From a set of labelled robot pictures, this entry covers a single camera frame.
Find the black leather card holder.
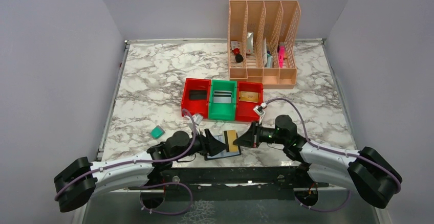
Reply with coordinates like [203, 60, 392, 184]
[204, 142, 242, 161]

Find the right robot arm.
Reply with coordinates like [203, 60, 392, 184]
[234, 115, 402, 209]

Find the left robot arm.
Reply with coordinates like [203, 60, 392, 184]
[54, 129, 228, 213]

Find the gold card in bin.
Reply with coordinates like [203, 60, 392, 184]
[238, 91, 259, 103]

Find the black card in bin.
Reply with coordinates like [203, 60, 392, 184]
[189, 89, 208, 101]

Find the silver striped card in bin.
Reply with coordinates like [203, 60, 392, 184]
[212, 90, 232, 104]

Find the small green eraser block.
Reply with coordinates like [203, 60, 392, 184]
[150, 126, 165, 139]

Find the green plastic bin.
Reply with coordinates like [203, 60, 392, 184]
[208, 79, 237, 121]

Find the left red plastic bin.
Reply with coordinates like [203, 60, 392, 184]
[181, 78, 211, 119]

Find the red plastic bin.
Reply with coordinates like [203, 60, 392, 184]
[235, 81, 263, 122]
[181, 78, 211, 119]

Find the right red plastic bin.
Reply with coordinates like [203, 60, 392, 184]
[235, 81, 263, 122]

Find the light blue glue stick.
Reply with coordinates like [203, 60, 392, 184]
[266, 54, 273, 68]

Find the black round cap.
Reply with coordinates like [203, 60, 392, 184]
[235, 54, 244, 63]

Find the pink highlighter pen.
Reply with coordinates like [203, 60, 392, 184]
[278, 45, 286, 68]

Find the red round cap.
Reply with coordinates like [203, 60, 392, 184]
[232, 48, 240, 56]

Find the peach plastic file organizer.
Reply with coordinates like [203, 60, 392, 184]
[227, 0, 301, 89]

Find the grey white tube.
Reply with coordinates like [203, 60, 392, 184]
[246, 32, 254, 55]

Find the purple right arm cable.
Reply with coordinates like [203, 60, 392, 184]
[259, 98, 403, 213]

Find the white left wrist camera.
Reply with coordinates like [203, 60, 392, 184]
[192, 114, 203, 125]

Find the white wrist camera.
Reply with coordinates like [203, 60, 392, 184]
[192, 114, 203, 125]
[253, 103, 267, 117]

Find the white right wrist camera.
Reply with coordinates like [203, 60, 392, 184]
[253, 103, 267, 117]

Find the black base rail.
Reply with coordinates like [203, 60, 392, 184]
[130, 166, 314, 201]

